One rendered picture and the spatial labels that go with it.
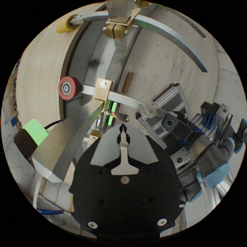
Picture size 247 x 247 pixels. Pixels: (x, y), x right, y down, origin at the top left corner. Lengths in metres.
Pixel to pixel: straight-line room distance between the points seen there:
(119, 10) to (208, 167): 0.35
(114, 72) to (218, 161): 0.51
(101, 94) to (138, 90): 0.93
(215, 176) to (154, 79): 1.21
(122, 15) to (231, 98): 2.86
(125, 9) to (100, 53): 0.43
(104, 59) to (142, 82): 0.76
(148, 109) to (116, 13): 0.29
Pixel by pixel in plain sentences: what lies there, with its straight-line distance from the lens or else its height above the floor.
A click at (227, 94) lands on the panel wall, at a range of 2.95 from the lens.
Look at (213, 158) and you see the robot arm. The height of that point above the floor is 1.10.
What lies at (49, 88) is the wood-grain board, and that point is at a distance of 0.35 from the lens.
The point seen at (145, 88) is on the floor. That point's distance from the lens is 1.17.
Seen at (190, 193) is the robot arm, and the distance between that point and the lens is 0.62.
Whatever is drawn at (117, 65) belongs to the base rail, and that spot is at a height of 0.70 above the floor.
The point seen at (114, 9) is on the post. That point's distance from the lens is 0.19.
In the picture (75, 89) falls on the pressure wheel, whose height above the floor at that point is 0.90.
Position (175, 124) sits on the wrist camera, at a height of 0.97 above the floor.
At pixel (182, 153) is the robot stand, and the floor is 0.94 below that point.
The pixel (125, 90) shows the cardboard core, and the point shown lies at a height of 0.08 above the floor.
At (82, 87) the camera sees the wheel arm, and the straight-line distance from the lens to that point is 0.29.
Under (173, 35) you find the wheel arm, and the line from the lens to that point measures 0.25.
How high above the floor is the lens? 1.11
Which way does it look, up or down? 60 degrees down
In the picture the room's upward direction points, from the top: 176 degrees clockwise
